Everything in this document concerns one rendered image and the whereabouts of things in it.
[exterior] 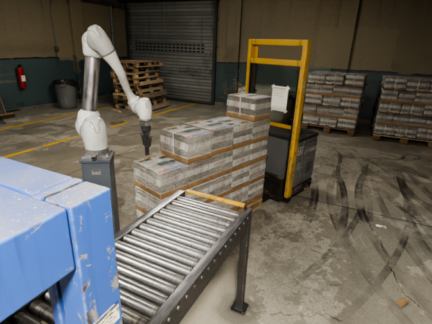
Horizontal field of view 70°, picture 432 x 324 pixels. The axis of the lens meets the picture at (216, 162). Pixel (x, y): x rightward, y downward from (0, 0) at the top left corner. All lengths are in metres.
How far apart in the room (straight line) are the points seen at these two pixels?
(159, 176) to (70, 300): 1.90
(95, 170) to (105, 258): 1.78
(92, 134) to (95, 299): 1.75
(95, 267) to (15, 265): 0.13
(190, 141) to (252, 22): 7.23
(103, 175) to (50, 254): 1.86
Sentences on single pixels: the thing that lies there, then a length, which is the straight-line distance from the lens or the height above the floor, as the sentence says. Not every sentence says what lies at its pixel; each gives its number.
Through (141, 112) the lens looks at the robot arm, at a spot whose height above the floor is 1.27.
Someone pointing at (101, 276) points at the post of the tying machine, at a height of 1.41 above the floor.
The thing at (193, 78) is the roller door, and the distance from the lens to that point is 10.23.
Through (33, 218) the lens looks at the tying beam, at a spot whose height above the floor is 1.55.
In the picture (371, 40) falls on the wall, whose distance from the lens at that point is 8.86.
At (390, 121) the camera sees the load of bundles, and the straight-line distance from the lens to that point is 7.30.
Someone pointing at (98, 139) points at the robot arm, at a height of 1.14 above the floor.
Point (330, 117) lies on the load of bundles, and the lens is 7.40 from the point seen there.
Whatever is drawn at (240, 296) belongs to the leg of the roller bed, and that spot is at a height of 0.12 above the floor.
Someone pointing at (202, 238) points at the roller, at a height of 0.79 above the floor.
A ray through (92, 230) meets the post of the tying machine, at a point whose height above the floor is 1.50.
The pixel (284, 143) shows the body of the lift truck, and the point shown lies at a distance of 3.77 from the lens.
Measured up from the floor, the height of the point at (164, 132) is 1.04.
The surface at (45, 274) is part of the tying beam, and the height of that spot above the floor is 1.48.
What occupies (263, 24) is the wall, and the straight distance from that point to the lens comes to 9.35.
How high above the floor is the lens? 1.75
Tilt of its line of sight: 21 degrees down
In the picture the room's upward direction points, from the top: 2 degrees clockwise
